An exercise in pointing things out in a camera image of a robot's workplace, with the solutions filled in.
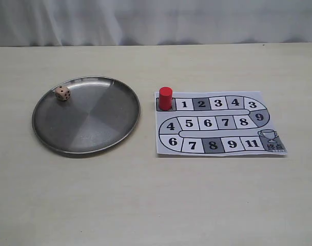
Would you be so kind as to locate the paper game board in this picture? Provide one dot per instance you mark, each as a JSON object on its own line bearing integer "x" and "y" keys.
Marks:
{"x": 216, "y": 124}

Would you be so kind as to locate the red cylinder game piece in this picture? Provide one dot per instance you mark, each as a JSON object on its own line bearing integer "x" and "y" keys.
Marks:
{"x": 165, "y": 98}

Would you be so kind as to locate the wooden die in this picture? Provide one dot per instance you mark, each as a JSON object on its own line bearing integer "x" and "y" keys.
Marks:
{"x": 62, "y": 93}

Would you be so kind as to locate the round stainless steel plate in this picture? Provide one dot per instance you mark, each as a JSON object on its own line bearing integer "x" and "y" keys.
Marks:
{"x": 99, "y": 113}

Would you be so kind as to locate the white curtain backdrop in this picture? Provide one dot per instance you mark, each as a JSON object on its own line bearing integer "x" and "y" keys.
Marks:
{"x": 119, "y": 23}

